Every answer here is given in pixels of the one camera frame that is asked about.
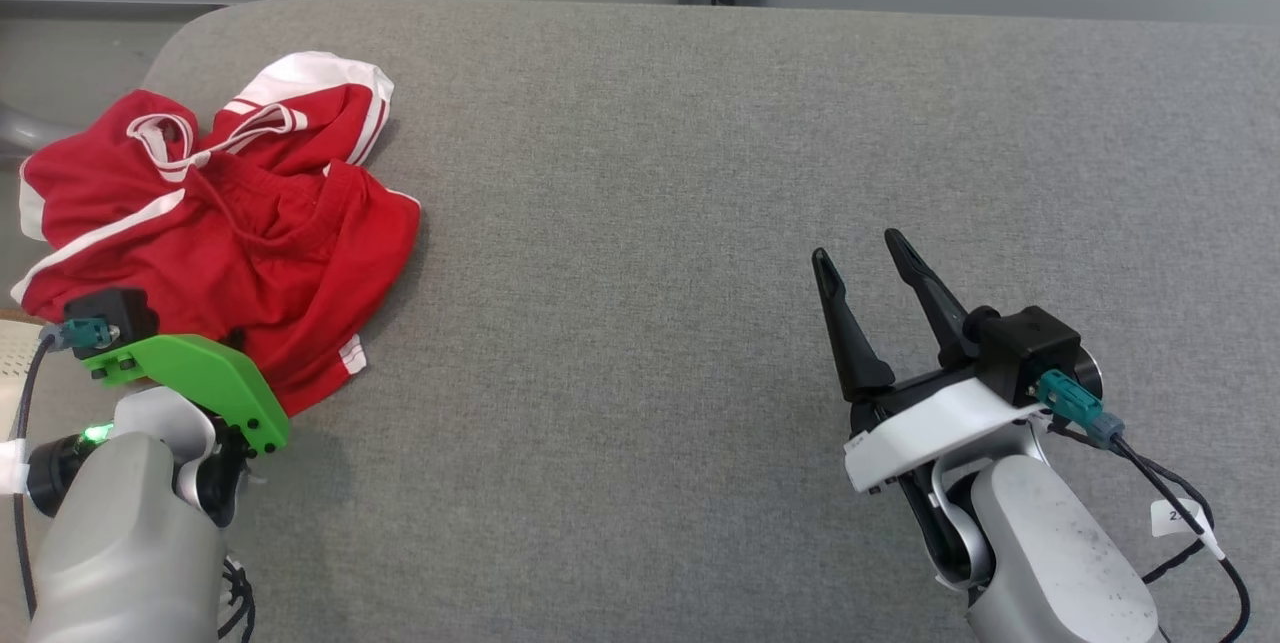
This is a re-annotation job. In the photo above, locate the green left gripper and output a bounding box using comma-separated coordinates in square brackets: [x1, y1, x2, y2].
[82, 327, 291, 459]

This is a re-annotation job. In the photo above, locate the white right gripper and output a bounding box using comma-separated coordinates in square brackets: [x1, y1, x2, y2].
[812, 228, 1051, 494]

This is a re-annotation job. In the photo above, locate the beige perforated panel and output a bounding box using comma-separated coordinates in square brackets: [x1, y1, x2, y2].
[0, 318, 49, 376]

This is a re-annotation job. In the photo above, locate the black left camera cable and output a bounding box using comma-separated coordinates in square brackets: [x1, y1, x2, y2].
[10, 318, 113, 619]

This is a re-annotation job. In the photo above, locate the white cable label tag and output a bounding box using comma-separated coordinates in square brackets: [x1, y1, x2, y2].
[1150, 496, 1227, 561]

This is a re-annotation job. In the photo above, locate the grey curved metal tube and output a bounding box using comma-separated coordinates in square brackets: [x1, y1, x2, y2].
[0, 101, 83, 166]

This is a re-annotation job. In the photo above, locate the black left arm cable bundle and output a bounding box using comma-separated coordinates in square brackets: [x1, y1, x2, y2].
[215, 555, 258, 640]

